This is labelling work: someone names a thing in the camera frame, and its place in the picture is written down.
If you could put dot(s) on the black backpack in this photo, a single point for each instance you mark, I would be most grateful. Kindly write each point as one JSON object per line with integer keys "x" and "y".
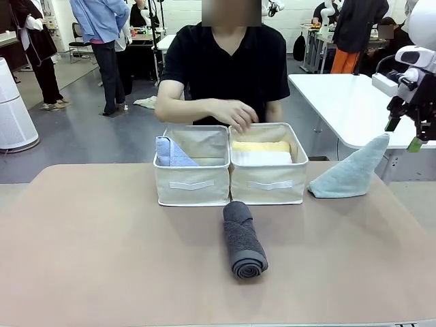
{"x": 299, "y": 47}

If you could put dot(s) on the bystander in blue shirt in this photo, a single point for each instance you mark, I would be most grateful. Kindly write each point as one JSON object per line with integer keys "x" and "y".
{"x": 102, "y": 30}

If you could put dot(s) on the white table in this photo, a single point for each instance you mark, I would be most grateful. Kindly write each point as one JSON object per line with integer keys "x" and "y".
{"x": 340, "y": 105}

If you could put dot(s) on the person's right hand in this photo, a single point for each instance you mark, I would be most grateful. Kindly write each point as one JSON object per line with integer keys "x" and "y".
{"x": 236, "y": 114}

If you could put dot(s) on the bystander in grey top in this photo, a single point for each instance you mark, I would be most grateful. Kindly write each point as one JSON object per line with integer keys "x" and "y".
{"x": 406, "y": 20}

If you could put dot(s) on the beige cloth on floor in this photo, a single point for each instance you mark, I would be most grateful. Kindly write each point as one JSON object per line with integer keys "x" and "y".
{"x": 146, "y": 101}

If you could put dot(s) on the black office chair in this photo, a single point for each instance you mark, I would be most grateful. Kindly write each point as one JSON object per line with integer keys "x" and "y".
{"x": 80, "y": 46}

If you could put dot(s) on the person's right forearm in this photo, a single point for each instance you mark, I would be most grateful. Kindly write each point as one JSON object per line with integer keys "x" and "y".
{"x": 184, "y": 109}

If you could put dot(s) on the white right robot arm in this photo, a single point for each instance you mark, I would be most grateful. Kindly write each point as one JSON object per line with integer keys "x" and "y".
{"x": 422, "y": 24}

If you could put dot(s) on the light blue triangle-folded towel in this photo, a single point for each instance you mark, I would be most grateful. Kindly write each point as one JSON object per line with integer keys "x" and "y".
{"x": 351, "y": 173}

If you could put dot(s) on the bystander in black white outfit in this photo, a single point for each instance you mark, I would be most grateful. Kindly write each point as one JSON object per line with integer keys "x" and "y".
{"x": 41, "y": 44}

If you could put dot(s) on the yellow towel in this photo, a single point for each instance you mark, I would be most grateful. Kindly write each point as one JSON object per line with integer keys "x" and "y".
{"x": 260, "y": 146}

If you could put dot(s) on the person in black polo shirt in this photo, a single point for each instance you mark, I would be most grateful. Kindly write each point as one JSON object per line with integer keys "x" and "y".
{"x": 231, "y": 68}

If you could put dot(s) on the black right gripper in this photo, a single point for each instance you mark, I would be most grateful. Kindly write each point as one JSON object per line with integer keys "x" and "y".
{"x": 425, "y": 116}

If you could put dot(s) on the dark grey rolled towel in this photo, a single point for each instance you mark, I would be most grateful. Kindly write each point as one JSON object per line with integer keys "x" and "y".
{"x": 243, "y": 238}

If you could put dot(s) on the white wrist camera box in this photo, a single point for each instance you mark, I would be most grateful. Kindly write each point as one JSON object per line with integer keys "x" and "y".
{"x": 383, "y": 85}

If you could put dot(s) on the white towel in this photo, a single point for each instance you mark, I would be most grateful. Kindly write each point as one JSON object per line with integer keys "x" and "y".
{"x": 262, "y": 158}

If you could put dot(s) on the white air purifier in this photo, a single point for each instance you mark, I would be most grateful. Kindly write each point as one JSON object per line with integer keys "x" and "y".
{"x": 13, "y": 112}

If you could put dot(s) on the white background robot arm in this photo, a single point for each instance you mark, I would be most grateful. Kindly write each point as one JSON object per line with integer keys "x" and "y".
{"x": 330, "y": 12}

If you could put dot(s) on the black tripod stand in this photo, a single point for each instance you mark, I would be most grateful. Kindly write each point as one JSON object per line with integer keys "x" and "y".
{"x": 157, "y": 51}

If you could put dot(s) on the seated bystander in black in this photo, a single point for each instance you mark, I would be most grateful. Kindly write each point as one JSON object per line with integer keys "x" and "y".
{"x": 381, "y": 44}

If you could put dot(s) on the beige fabric storage bin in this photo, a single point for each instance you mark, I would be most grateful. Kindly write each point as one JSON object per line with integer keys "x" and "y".
{"x": 190, "y": 184}
{"x": 269, "y": 184}

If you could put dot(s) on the lavender triangle-folded towel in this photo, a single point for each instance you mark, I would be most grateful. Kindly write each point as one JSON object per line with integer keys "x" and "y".
{"x": 177, "y": 156}

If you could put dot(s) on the bystander in orange trousers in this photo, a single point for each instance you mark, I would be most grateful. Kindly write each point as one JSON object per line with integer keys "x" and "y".
{"x": 354, "y": 30}

